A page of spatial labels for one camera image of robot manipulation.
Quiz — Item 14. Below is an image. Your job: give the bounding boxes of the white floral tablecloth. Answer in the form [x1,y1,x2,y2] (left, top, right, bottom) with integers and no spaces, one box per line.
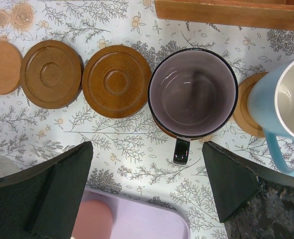
[0,0,294,239]

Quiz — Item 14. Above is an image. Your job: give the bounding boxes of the dark wooden grooved coaster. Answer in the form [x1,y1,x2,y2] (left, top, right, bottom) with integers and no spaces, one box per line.
[153,117,212,140]
[20,40,83,109]
[82,45,151,119]

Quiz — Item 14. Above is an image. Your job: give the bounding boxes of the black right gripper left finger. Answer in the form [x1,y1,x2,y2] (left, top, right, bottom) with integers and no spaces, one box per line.
[0,141,93,239]

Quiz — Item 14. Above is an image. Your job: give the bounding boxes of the grey purple ceramic mug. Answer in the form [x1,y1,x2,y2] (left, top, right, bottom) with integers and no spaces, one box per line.
[148,48,238,165]

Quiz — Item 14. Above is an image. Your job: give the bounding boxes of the light bamboo coaster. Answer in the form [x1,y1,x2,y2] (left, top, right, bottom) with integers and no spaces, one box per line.
[233,72,267,138]
[0,41,22,95]

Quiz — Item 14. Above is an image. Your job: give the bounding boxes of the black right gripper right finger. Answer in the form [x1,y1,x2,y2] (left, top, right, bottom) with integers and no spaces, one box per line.
[202,141,294,239]

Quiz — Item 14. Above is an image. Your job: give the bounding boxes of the orange wooden compartment tray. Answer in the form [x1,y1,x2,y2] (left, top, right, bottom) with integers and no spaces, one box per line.
[155,0,294,31]

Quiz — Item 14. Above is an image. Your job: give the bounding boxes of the light blue ceramic mug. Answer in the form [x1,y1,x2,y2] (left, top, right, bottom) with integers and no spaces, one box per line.
[247,60,294,176]

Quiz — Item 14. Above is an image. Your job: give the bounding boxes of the lavender plastic serving tray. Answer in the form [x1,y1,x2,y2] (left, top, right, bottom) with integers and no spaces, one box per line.
[81,188,191,239]

